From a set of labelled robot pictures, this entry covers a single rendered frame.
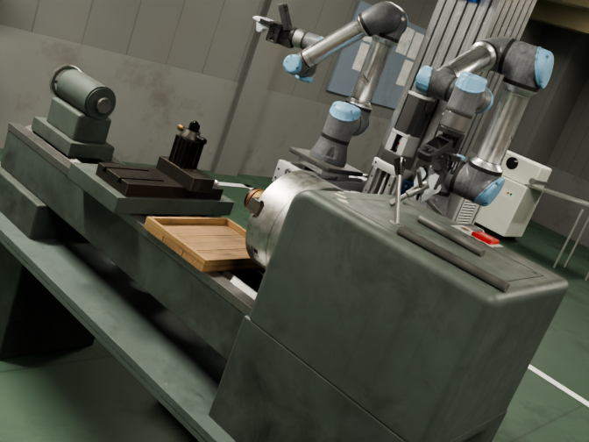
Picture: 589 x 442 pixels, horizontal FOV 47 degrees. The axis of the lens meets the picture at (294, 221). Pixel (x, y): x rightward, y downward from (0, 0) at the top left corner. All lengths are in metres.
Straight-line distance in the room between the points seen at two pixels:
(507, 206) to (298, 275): 7.13
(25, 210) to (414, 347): 1.71
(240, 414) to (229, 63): 4.86
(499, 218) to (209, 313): 7.01
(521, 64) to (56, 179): 1.67
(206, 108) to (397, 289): 5.01
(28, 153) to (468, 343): 1.92
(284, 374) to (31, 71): 4.08
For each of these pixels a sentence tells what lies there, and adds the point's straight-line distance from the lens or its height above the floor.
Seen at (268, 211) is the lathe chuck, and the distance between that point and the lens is 1.86.
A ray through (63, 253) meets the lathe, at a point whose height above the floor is 0.54.
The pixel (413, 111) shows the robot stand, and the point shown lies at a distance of 2.57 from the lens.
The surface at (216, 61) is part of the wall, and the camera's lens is 6.34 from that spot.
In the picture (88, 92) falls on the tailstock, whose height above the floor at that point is 1.11.
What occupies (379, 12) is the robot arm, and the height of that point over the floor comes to 1.75.
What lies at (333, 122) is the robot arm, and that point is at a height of 1.32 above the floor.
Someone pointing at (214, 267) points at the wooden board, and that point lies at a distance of 2.03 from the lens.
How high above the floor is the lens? 1.63
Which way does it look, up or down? 16 degrees down
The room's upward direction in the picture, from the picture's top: 20 degrees clockwise
